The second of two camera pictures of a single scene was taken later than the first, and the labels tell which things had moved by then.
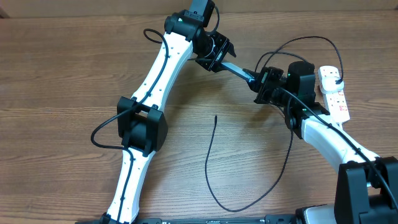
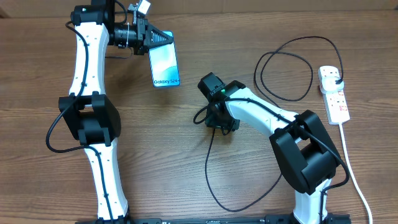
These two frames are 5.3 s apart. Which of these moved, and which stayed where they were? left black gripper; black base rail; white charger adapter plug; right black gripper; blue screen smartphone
Moved: left black gripper; right black gripper; blue screen smartphone
Stayed: white charger adapter plug; black base rail
